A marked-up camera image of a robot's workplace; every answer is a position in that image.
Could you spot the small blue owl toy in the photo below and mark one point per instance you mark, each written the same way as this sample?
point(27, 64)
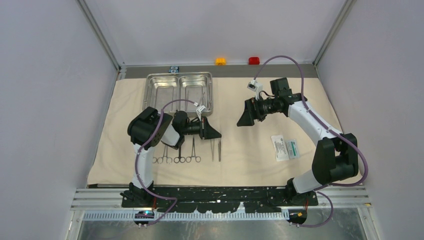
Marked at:
point(174, 69)

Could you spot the steel tweezers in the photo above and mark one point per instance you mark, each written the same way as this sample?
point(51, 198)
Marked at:
point(212, 148)
point(219, 150)
point(201, 100)

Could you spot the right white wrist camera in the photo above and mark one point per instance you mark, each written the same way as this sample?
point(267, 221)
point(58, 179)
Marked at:
point(256, 87)

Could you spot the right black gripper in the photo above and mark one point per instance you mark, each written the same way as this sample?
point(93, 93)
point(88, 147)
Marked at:
point(251, 105)

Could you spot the wire mesh steel basket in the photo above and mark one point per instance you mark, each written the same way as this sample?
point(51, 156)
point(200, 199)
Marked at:
point(161, 88)

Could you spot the green white packet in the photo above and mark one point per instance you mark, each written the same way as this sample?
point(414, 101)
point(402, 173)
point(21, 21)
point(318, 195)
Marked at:
point(292, 149)

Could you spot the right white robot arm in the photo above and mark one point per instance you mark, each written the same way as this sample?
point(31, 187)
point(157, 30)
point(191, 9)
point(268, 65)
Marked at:
point(335, 157)

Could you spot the right steel tray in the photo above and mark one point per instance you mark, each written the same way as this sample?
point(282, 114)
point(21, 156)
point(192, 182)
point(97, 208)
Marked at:
point(191, 87)

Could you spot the left steel tray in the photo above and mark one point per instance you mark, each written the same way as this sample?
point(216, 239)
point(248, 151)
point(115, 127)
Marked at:
point(160, 89)

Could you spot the steel tray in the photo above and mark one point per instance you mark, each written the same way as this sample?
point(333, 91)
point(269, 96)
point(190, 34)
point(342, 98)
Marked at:
point(191, 87)
point(160, 89)

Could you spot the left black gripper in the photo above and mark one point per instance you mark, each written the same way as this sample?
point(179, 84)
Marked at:
point(206, 131)

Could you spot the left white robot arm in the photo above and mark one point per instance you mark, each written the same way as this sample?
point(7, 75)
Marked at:
point(146, 131)

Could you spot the long steel forceps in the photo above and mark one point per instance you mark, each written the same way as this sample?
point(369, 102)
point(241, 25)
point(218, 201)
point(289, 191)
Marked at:
point(164, 158)

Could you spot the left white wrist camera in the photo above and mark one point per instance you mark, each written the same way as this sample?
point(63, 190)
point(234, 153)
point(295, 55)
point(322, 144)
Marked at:
point(200, 108)

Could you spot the short steel scissors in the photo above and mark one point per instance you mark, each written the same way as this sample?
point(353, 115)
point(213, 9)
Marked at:
point(179, 159)

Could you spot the red button block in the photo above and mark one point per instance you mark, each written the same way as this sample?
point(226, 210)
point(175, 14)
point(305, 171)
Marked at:
point(254, 60)

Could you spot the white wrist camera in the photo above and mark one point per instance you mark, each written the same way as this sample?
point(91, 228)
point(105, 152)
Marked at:
point(256, 87)
point(200, 108)

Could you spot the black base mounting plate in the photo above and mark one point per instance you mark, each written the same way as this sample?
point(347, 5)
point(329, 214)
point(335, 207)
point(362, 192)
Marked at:
point(217, 200)

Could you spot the yellow button block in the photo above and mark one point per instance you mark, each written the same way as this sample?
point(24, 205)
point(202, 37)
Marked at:
point(220, 61)

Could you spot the white sterile pouch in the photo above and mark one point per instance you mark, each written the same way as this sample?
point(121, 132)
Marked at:
point(280, 148)

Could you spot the beige cloth wrap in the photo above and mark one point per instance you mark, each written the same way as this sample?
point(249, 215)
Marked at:
point(247, 153)

